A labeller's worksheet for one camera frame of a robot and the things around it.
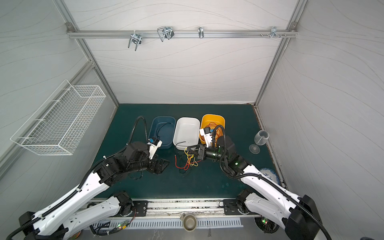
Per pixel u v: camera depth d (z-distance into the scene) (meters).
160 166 0.63
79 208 0.45
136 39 0.80
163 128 1.05
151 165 0.61
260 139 0.86
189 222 0.69
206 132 0.66
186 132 1.04
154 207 0.75
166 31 0.76
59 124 0.69
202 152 0.61
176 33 0.78
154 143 0.63
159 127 1.04
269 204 0.55
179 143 0.92
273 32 0.77
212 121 1.05
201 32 0.78
